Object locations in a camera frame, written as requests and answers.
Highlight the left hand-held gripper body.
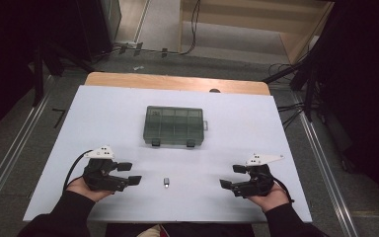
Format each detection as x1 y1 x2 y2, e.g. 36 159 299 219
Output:
82 145 129 193

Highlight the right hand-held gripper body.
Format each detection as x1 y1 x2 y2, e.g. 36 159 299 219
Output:
230 153 284 198

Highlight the clear plastic compartment box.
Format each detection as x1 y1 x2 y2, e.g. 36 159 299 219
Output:
142 105 209 148

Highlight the person's right hand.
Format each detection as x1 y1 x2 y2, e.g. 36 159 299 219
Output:
247 182 290 213

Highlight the person's left hand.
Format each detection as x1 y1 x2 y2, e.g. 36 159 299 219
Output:
66 176 114 202

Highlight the white table board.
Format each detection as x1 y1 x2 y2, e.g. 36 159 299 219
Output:
23 84 313 224

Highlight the wooden table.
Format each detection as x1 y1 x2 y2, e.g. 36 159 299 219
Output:
84 71 271 97

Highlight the black metal stand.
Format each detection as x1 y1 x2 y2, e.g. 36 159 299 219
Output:
31 42 104 108
262 48 325 122

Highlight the white power strip with plugs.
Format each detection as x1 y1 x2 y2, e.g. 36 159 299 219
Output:
112 40 170 59

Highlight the dark cabinet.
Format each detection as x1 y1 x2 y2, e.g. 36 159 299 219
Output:
75 0 123 64

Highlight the light wooden shelf unit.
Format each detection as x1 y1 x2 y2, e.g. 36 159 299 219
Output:
177 0 335 65

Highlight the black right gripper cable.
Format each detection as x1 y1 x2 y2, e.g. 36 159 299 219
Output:
270 176 295 203

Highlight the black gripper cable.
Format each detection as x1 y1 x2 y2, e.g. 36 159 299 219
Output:
270 176 295 203
62 149 94 194

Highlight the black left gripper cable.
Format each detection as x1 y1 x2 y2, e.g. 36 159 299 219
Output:
62 149 94 194

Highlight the metal floor rail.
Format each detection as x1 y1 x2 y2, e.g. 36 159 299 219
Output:
0 74 56 226
290 92 360 237

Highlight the bundle of black floor cables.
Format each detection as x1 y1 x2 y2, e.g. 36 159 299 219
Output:
275 101 307 131

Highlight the black hanging cable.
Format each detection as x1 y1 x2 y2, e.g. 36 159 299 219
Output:
179 0 201 56

